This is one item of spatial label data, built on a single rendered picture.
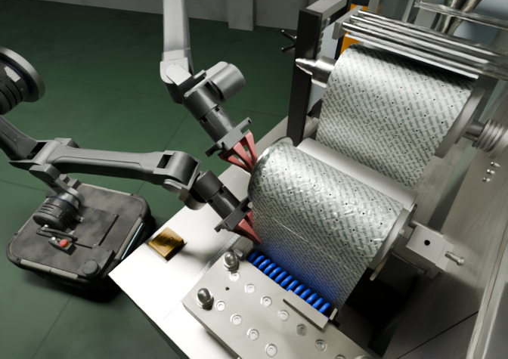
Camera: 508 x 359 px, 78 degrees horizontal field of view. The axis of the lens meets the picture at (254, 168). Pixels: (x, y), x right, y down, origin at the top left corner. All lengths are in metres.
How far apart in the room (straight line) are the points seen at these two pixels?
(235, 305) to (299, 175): 0.33
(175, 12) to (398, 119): 0.54
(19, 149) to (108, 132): 1.88
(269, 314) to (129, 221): 1.28
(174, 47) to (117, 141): 2.03
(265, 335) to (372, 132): 0.46
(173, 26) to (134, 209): 1.30
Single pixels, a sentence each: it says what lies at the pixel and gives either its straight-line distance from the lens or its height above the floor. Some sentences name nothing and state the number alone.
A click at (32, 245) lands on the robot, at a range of 2.03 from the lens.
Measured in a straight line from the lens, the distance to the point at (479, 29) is 1.40.
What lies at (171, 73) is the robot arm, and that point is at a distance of 0.67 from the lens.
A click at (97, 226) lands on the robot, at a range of 1.90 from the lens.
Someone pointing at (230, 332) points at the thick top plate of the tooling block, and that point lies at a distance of 0.71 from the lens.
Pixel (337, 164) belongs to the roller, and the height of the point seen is 1.23.
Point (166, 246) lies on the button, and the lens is 0.93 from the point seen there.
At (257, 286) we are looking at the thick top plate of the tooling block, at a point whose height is 1.03.
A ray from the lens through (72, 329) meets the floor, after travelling 2.00.
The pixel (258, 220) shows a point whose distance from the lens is 0.66.
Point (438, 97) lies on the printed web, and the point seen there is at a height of 1.40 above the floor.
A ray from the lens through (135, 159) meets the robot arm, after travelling 0.75.
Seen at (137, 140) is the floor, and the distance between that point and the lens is 2.66.
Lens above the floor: 1.72
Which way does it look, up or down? 49 degrees down
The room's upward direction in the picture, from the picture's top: straight up
